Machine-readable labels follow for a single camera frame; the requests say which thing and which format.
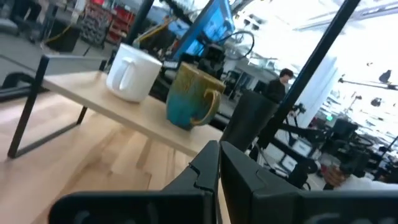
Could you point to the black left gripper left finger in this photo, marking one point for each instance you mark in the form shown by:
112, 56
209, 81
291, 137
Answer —
202, 174

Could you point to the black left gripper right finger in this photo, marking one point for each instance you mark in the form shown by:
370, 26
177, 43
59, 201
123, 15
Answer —
242, 183

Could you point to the dark grey cup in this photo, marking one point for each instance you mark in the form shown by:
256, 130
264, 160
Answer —
245, 121

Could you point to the green and teal glazed mug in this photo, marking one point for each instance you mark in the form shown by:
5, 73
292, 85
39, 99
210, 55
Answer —
183, 99

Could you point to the white ceramic mug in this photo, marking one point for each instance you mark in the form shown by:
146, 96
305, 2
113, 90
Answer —
140, 77

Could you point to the person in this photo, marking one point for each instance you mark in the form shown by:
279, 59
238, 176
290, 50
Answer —
276, 88

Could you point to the blue monitor screen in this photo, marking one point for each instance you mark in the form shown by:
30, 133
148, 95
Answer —
214, 21

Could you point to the red storage rack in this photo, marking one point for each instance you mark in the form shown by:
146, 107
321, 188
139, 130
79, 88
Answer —
119, 23

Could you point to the black bin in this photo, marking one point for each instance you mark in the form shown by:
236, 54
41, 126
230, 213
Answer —
63, 37

